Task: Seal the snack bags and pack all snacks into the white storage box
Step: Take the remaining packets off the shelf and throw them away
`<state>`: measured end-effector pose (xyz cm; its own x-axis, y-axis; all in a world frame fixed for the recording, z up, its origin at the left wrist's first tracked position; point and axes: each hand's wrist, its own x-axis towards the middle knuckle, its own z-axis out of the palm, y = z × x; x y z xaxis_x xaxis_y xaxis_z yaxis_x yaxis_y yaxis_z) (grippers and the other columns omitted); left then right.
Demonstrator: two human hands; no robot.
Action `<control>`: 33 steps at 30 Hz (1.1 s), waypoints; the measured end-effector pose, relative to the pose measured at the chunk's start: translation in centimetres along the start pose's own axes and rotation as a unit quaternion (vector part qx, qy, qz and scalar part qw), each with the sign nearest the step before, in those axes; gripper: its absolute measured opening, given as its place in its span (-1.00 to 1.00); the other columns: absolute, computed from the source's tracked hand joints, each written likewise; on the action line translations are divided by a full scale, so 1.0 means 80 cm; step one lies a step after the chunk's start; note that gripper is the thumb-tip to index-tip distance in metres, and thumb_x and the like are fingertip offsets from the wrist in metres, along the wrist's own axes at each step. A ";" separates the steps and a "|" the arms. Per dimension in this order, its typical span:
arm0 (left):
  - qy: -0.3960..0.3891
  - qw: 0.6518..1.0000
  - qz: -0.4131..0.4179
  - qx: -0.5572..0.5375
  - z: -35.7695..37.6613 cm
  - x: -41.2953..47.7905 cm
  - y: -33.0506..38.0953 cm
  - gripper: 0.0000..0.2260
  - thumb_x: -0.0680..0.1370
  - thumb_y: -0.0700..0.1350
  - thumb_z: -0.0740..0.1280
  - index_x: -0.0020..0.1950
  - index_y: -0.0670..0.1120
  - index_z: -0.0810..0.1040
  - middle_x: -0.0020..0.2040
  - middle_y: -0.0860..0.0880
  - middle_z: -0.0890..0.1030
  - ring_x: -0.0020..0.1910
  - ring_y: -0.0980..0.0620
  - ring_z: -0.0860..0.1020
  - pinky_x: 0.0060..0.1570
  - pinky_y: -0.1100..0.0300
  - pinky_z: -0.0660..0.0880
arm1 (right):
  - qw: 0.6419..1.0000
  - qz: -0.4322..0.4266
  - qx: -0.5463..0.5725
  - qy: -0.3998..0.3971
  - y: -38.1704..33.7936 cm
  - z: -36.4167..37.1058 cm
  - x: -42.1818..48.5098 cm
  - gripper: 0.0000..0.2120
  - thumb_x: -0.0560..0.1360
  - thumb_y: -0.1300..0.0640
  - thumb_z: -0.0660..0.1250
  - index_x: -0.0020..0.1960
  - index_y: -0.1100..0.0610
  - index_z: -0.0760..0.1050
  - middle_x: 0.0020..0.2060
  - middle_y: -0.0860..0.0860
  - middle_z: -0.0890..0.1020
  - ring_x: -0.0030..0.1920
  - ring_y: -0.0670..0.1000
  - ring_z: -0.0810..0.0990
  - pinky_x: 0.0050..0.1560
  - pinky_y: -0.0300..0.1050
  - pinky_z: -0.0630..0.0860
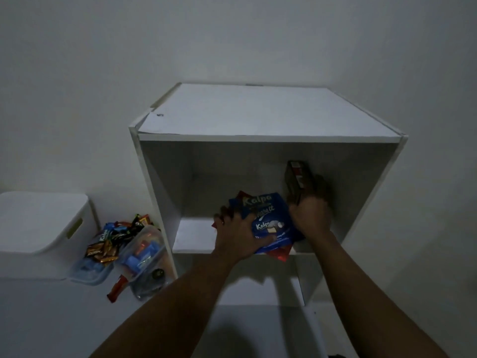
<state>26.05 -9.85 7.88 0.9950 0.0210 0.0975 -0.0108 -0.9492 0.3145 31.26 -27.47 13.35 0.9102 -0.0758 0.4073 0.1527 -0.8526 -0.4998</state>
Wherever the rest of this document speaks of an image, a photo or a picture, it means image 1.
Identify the red snack bar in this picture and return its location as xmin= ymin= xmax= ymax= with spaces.
xmin=107 ymin=274 xmax=129 ymax=303

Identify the red snack packet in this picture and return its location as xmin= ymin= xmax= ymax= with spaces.
xmin=212 ymin=190 xmax=294 ymax=262

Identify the pile of assorted snack bars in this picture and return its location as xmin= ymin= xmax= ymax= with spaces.
xmin=86 ymin=214 xmax=154 ymax=264

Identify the person's left hand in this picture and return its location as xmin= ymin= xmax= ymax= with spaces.
xmin=212 ymin=206 xmax=278 ymax=264

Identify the person's right forearm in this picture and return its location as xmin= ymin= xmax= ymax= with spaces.
xmin=309 ymin=231 xmax=449 ymax=358

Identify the dark brown box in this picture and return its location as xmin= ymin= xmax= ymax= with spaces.
xmin=284 ymin=160 xmax=318 ymax=206

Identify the person's left forearm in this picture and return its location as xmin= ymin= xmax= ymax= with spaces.
xmin=89 ymin=250 xmax=241 ymax=358

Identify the person's right hand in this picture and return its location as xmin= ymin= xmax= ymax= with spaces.
xmin=287 ymin=194 xmax=334 ymax=243

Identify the blue wrapped snack pack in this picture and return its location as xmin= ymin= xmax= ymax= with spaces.
xmin=125 ymin=241 xmax=160 ymax=274

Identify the blue snack packet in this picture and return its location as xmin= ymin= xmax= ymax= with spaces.
xmin=228 ymin=192 xmax=306 ymax=256

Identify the white wooden shelf cabinet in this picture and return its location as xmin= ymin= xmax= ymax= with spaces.
xmin=128 ymin=83 xmax=408 ymax=308

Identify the clear plastic container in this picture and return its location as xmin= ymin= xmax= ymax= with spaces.
xmin=69 ymin=220 xmax=120 ymax=286
xmin=117 ymin=225 xmax=176 ymax=301

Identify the white lidded storage bin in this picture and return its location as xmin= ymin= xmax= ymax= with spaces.
xmin=0 ymin=191 xmax=100 ymax=282

